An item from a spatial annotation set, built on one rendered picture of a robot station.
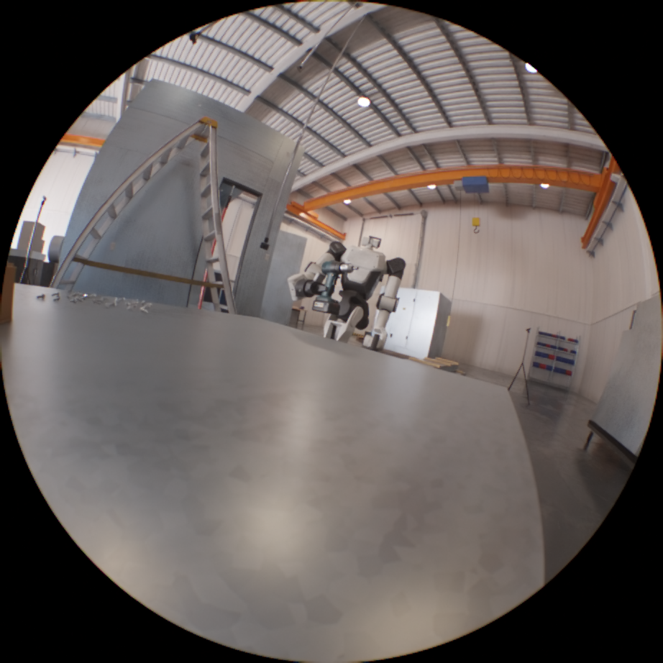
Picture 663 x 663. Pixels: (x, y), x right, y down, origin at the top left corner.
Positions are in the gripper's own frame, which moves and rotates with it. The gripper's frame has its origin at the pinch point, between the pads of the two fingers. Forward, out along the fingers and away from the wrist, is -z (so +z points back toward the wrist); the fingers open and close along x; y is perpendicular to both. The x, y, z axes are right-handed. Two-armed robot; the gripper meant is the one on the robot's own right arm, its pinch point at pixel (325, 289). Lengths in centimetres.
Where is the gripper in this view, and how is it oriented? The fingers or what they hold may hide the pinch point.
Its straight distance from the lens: 103.2
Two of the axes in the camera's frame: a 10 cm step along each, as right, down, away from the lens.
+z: -6.9, -1.8, 7.0
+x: 7.0, 1.0, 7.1
